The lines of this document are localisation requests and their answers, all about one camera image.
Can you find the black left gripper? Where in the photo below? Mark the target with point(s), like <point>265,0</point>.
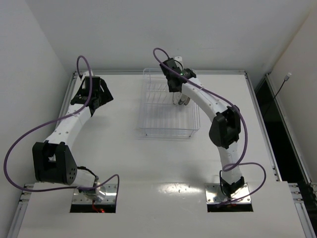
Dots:
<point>93,99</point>

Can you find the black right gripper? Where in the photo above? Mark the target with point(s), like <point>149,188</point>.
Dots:
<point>175,87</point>

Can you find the white plate with flower emblem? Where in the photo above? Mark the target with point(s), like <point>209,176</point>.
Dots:
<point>176,98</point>

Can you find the green rimmed white plate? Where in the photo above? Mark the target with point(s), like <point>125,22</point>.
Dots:
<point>182,100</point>

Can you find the orange sunburst plate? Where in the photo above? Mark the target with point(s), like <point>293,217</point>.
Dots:
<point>187,101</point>

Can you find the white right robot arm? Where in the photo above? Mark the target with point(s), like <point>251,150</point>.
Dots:
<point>225,120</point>

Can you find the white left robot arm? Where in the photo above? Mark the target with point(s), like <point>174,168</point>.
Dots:
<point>53,159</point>

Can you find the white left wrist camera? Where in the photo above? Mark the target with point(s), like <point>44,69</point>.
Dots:
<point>86,74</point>

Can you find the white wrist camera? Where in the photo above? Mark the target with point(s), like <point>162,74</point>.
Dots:
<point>179,61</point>
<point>86,74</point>

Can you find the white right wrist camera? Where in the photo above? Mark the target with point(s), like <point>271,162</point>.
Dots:
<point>179,61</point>

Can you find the white wire dish rack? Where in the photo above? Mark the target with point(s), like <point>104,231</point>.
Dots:
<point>159,117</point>

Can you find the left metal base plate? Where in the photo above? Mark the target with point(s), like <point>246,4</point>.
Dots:
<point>106,193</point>

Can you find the metal base plate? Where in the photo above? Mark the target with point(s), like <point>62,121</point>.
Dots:
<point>215,196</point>
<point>106,193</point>

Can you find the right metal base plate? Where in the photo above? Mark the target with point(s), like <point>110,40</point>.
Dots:
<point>215,196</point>

